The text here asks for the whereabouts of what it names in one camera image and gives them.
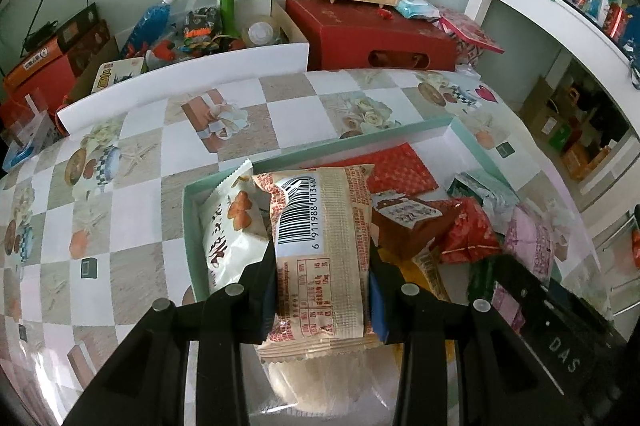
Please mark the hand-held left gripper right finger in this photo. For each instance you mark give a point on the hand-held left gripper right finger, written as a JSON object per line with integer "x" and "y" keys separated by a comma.
{"x": 378, "y": 308}

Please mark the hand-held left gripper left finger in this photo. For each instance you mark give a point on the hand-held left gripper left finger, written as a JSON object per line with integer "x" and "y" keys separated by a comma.
{"x": 267, "y": 306}

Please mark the yellow snack packet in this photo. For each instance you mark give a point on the yellow snack packet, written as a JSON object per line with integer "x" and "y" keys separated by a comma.
{"x": 395, "y": 256}

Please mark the orange-beige snack packet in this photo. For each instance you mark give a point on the orange-beige snack packet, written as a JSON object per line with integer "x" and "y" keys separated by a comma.
{"x": 431, "y": 273}

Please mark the beige noodle packet with barcode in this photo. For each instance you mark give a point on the beige noodle packet with barcode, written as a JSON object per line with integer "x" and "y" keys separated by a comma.
{"x": 320, "y": 246}

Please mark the white snack packet orange print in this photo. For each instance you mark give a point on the white snack packet orange print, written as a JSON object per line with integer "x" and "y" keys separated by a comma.
{"x": 230, "y": 231}

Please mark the clear bag of pale noodles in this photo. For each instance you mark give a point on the clear bag of pale noodles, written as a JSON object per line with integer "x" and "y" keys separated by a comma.
{"x": 330, "y": 381}

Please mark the brown snack carton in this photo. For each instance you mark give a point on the brown snack carton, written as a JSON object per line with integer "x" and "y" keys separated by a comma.
{"x": 410, "y": 221}

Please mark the green snack packet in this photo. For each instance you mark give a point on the green snack packet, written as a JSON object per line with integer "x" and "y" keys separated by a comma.
{"x": 482, "y": 278}

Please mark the pink snack packet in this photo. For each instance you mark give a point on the pink snack packet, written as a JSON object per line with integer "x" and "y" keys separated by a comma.
{"x": 530, "y": 241}

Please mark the glossy red snack packet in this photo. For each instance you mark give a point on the glossy red snack packet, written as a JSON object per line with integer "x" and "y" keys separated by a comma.
{"x": 472, "y": 231}

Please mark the red patterned packet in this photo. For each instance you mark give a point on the red patterned packet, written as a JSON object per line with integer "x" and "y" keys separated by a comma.
{"x": 405, "y": 168}

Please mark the grey-green snack packet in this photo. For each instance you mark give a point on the grey-green snack packet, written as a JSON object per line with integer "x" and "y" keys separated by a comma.
{"x": 487, "y": 193}

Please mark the white tray with teal rim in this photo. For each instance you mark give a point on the white tray with teal rim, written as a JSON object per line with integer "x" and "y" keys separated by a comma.
{"x": 431, "y": 140}

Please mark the cardboard boxes under shelf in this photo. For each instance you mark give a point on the cardboard boxes under shelf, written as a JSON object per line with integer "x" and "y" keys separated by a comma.
{"x": 565, "y": 131}

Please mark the white foam board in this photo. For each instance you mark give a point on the white foam board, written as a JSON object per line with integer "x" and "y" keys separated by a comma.
{"x": 200, "y": 71}

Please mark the large red gift box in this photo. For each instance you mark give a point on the large red gift box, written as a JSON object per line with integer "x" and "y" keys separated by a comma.
{"x": 360, "y": 36}

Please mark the small printed card box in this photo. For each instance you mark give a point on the small printed card box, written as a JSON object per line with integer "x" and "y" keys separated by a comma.
{"x": 119, "y": 75}

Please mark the open brown cardboard box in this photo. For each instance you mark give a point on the open brown cardboard box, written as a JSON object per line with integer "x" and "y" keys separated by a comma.
{"x": 290, "y": 26}

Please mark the pile of small toys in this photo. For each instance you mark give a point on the pile of small toys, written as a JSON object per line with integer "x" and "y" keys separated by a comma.
{"x": 200, "y": 31}

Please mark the red patterned gift box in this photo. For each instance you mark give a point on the red patterned gift box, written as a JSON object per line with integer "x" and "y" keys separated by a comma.
{"x": 470, "y": 33}

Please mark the small blue packet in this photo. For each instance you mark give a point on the small blue packet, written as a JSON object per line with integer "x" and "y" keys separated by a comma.
{"x": 19, "y": 156}

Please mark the clear plastic box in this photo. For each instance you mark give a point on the clear plastic box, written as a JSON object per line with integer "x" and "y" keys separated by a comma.
{"x": 30, "y": 123}

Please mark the green dumbbell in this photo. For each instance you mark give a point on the green dumbbell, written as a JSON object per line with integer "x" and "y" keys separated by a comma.
{"x": 230, "y": 6}

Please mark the blue wet wipes pack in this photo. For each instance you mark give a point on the blue wet wipes pack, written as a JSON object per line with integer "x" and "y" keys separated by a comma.
{"x": 417, "y": 7}

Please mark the blue plastic bottle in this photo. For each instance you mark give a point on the blue plastic bottle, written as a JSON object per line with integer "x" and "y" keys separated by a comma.
{"x": 147, "y": 26}

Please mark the plain red box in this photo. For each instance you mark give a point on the plain red box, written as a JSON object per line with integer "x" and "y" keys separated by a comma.
{"x": 30, "y": 98}

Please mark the dark brown box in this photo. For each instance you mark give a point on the dark brown box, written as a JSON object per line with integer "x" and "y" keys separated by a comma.
{"x": 85, "y": 38}

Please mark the orange cardboard box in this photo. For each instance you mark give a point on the orange cardboard box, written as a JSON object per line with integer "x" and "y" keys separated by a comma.
{"x": 37, "y": 63}

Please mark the white shelf unit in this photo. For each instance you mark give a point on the white shelf unit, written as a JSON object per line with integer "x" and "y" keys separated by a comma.
{"x": 530, "y": 1}

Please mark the metal chair frame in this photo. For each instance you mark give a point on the metal chair frame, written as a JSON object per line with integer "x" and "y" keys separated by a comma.
{"x": 622, "y": 233}

